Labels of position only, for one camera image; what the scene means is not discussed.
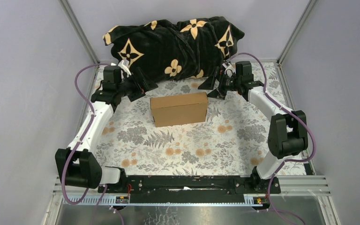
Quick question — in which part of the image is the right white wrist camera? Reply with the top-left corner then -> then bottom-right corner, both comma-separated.
223,63 -> 236,77

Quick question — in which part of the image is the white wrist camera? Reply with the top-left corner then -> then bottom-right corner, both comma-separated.
223,63 -> 236,77
116,60 -> 132,77

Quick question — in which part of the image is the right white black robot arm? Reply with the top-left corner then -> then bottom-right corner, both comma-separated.
198,61 -> 308,193

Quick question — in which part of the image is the aluminium frame rail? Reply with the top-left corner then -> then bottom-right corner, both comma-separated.
53,173 -> 331,207

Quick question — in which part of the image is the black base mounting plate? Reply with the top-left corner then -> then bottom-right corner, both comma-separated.
107,175 -> 281,203

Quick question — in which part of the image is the black blanket with tan flowers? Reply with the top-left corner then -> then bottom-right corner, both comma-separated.
102,16 -> 245,83

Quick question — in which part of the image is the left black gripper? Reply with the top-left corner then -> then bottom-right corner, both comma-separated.
116,67 -> 158,102

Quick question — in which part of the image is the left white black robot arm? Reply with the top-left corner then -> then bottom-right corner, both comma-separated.
55,65 -> 158,193

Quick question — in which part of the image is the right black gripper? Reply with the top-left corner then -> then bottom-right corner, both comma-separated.
197,67 -> 240,101

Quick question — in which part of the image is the brown cardboard box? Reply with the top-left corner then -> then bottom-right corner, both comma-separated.
150,92 -> 208,128

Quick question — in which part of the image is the floral patterned table mat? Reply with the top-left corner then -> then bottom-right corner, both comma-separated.
91,60 -> 270,175

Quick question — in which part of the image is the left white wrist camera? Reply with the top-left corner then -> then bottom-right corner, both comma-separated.
116,60 -> 132,77

